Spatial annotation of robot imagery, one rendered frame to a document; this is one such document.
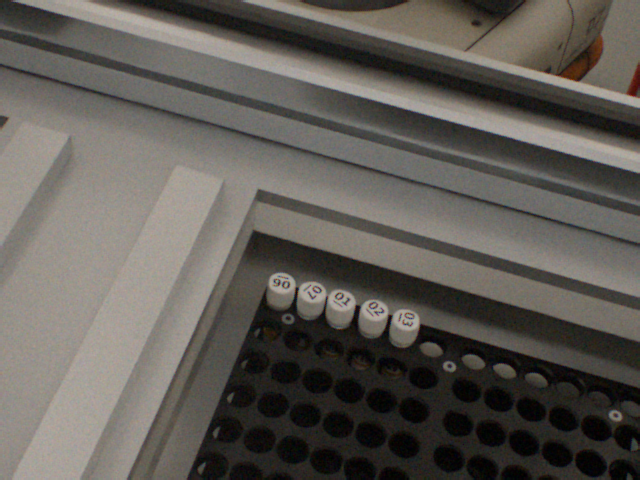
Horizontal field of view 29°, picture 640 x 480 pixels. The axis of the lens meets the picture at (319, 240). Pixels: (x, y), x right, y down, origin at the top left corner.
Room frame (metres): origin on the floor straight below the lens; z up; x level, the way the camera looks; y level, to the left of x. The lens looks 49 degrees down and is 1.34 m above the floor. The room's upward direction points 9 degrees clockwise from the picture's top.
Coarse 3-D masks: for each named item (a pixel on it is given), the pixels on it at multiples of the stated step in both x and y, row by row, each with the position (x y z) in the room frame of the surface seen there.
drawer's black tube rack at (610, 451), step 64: (256, 320) 0.33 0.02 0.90; (256, 384) 0.30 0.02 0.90; (320, 384) 0.33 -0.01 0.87; (384, 384) 0.31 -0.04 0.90; (448, 384) 0.32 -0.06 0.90; (256, 448) 0.29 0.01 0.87; (320, 448) 0.28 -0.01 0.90; (384, 448) 0.28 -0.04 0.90; (448, 448) 0.29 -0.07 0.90; (512, 448) 0.31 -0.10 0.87; (576, 448) 0.29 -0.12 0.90
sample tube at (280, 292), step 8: (272, 280) 0.35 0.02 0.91; (280, 280) 0.35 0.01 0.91; (288, 280) 0.35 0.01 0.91; (272, 288) 0.34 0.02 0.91; (280, 288) 0.34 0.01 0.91; (288, 288) 0.35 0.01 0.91; (272, 296) 0.34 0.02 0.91; (280, 296) 0.34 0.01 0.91; (288, 296) 0.34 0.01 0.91; (272, 304) 0.34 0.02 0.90; (280, 304) 0.34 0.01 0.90; (288, 304) 0.34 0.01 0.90; (264, 328) 0.35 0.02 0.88; (264, 336) 0.35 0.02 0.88; (272, 336) 0.34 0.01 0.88
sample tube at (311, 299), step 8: (304, 288) 0.35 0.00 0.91; (312, 288) 0.35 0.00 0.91; (320, 288) 0.35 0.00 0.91; (304, 296) 0.34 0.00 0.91; (312, 296) 0.34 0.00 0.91; (320, 296) 0.34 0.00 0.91; (304, 304) 0.34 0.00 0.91; (312, 304) 0.34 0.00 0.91; (320, 304) 0.34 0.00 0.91; (304, 312) 0.34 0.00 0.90; (312, 312) 0.34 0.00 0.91; (320, 312) 0.34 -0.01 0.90; (296, 344) 0.34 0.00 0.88; (304, 344) 0.34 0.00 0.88
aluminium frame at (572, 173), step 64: (0, 0) 0.42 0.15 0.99; (64, 0) 0.42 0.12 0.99; (128, 0) 0.43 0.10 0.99; (192, 0) 0.42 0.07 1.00; (64, 64) 0.41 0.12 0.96; (128, 64) 0.41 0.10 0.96; (192, 64) 0.40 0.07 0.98; (256, 64) 0.40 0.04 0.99; (320, 64) 0.40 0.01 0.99; (384, 64) 0.41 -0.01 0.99; (256, 128) 0.40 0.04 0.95; (320, 128) 0.39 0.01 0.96; (384, 128) 0.39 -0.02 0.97; (448, 128) 0.39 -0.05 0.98; (512, 128) 0.38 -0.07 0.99; (576, 128) 0.39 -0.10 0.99; (512, 192) 0.38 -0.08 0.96; (576, 192) 0.38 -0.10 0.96
